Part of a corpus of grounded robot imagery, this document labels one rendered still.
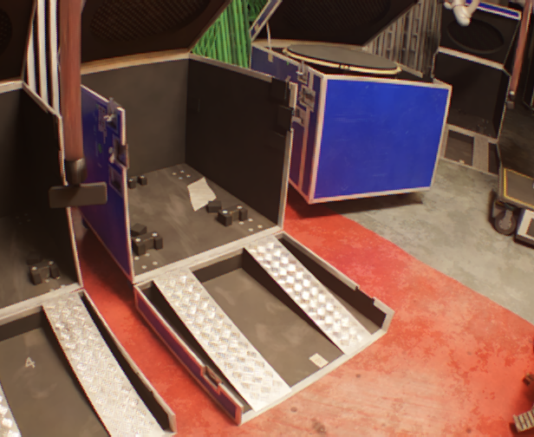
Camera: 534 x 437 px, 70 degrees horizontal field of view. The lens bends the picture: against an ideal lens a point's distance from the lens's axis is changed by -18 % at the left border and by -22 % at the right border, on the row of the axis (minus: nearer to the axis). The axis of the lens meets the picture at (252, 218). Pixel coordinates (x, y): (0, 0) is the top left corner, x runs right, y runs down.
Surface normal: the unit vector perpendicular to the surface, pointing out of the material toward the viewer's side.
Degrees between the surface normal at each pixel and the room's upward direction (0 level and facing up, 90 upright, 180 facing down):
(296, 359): 2
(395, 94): 90
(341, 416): 0
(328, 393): 0
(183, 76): 90
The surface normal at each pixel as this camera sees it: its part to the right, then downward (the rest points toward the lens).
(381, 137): 0.34, 0.49
